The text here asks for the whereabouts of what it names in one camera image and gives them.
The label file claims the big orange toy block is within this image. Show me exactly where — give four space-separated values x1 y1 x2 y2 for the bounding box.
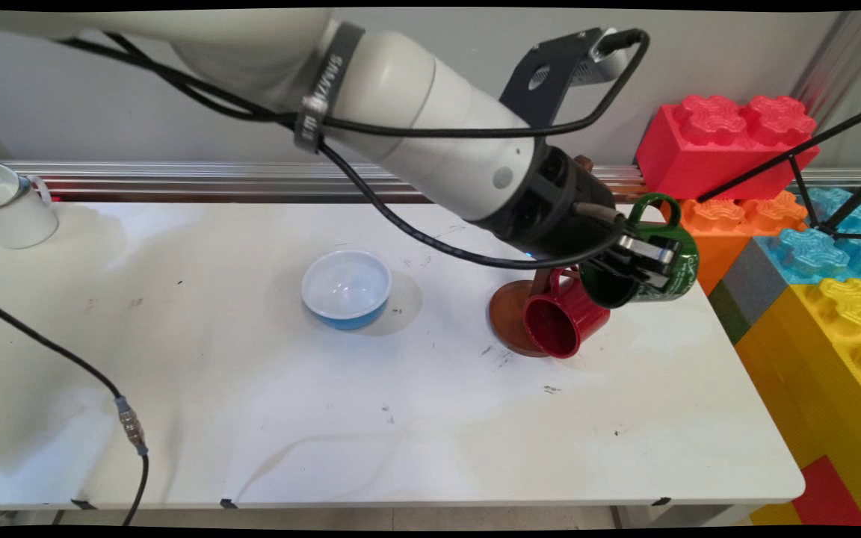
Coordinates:
660 192 809 296

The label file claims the green mug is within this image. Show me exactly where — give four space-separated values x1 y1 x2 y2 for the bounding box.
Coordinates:
578 193 700 309

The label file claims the white mug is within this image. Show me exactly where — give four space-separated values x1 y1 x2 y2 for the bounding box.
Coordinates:
0 161 60 250

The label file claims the brown wooden mug tree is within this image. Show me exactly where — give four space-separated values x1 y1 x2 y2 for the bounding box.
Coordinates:
489 155 635 358

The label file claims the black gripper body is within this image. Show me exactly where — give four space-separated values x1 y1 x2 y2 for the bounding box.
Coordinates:
479 146 627 261

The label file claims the black camera cable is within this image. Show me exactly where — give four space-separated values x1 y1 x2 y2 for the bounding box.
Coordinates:
57 28 652 139

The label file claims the aluminium rail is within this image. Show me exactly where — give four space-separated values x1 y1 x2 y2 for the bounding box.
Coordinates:
0 159 861 204

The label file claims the aluminium upright post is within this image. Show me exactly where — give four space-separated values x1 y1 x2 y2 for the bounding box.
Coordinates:
789 11 861 124

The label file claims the red mug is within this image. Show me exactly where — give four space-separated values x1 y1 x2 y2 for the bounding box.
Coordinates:
522 268 612 359

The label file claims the dark green toy block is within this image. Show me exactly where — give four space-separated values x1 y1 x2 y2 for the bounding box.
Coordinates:
707 280 751 346

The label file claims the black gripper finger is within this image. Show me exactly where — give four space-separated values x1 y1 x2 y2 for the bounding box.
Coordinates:
616 223 685 268
586 253 674 296

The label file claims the black tripod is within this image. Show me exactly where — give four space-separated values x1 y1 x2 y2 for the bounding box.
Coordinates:
696 101 861 244

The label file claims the big grey toy block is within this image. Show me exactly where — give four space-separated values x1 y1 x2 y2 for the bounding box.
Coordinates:
720 238 790 330

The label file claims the black velcro strap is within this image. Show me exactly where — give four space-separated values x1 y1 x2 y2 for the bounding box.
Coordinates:
294 21 366 155

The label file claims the black cable with metal connector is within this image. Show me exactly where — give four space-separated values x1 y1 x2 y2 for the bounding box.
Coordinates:
0 293 149 528

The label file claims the small red toy block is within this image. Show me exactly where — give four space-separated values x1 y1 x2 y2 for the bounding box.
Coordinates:
789 456 861 528

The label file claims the big red toy block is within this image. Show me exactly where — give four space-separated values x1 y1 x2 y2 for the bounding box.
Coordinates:
635 95 821 202

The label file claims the big yellow toy block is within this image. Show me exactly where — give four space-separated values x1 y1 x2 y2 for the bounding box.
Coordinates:
733 278 861 528

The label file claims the blue and white bowl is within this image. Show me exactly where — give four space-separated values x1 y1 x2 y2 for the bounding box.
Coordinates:
300 249 392 330

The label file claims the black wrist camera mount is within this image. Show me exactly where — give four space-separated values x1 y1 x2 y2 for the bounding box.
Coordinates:
499 28 629 128

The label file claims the big blue toy block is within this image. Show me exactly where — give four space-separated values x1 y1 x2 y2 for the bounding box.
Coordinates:
756 187 861 286

